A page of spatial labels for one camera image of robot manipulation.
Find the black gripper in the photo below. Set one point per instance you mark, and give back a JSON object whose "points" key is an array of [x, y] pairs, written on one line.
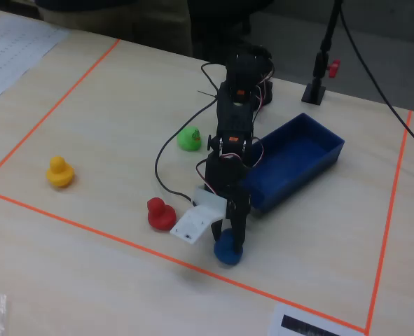
{"points": [[233, 197]]}

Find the blue rubber duck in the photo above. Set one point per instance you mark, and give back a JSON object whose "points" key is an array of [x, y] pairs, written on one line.
{"points": [[226, 253]]}

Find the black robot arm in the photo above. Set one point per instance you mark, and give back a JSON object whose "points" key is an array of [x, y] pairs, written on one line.
{"points": [[233, 115]]}

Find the red rubber duck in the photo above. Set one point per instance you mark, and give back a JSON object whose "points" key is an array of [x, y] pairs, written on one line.
{"points": [[161, 217]]}

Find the blue plastic box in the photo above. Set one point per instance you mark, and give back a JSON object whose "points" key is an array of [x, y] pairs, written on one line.
{"points": [[290, 157]]}

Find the green rubber duck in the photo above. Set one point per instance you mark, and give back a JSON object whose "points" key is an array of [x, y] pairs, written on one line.
{"points": [[187, 140]]}

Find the yellow rubber duck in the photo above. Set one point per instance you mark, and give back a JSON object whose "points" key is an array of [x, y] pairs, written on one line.
{"points": [[59, 175]]}

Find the orange tape strip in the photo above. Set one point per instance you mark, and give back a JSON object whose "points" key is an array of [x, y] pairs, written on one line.
{"points": [[391, 210], [52, 110], [157, 254]]}

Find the white paper with black bar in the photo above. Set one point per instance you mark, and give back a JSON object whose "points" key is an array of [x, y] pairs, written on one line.
{"points": [[297, 323]]}

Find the black zip tie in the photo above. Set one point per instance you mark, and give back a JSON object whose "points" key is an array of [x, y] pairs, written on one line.
{"points": [[206, 93]]}

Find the red clamp knob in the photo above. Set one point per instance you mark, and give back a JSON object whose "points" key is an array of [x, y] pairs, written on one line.
{"points": [[333, 68]]}

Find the printed table paper sheet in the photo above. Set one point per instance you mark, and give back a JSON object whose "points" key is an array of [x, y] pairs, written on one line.
{"points": [[14, 59]]}

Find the white camera box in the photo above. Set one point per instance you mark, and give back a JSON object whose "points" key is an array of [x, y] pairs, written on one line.
{"points": [[192, 224]]}

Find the black camera stand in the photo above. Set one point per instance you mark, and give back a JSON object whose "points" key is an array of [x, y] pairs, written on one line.
{"points": [[313, 92]]}

